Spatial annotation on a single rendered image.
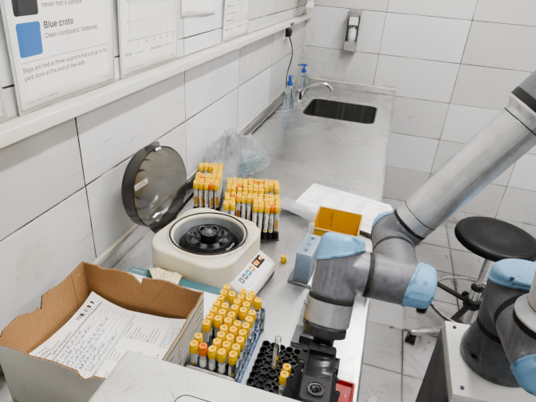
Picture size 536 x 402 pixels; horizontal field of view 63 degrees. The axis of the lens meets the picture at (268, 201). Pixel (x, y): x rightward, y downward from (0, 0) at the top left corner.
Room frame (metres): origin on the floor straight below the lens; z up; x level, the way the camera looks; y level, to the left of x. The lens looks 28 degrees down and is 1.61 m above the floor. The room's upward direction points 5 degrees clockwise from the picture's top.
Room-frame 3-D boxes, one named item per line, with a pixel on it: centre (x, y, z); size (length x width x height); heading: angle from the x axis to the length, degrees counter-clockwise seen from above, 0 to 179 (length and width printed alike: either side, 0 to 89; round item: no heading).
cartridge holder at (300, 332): (0.70, -0.12, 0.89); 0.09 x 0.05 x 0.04; 74
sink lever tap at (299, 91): (2.71, -0.24, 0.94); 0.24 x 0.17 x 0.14; 76
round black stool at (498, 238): (1.63, -0.99, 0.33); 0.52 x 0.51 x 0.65; 9
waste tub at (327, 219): (1.08, -0.21, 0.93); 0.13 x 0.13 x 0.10; 75
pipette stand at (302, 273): (0.94, -0.12, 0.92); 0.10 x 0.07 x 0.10; 161
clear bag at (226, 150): (1.47, 0.18, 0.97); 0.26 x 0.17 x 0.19; 0
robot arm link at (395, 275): (0.59, -0.23, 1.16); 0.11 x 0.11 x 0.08; 82
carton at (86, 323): (0.59, 0.28, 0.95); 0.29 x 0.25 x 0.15; 76
